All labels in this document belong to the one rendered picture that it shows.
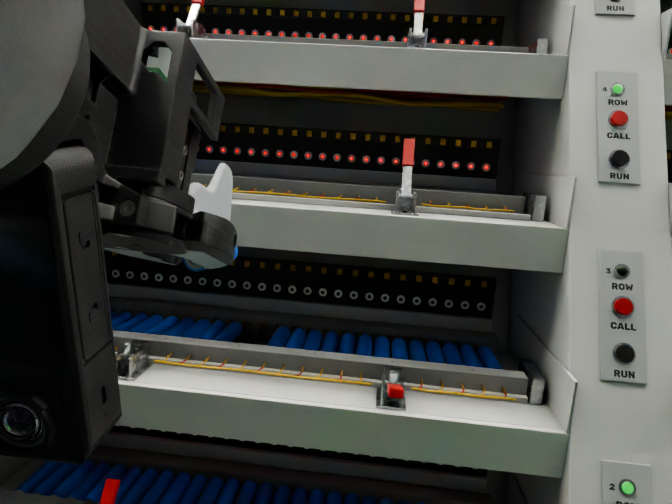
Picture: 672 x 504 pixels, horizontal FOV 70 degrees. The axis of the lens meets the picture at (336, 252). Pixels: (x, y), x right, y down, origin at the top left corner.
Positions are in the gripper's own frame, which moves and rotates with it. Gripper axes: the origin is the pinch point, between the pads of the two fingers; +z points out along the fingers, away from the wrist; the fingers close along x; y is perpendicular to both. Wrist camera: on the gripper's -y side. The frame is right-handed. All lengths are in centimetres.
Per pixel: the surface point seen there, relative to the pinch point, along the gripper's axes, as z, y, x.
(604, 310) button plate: 16.4, 1.4, -33.3
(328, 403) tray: 17.0, -10.2, -8.7
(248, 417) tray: 17.1, -12.4, -1.2
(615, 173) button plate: 16.9, 15.1, -34.3
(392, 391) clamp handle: 10.6, -7.7, -14.2
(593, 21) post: 17.8, 32.3, -32.2
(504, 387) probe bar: 21.0, -7.0, -25.9
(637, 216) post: 16.9, 10.9, -36.5
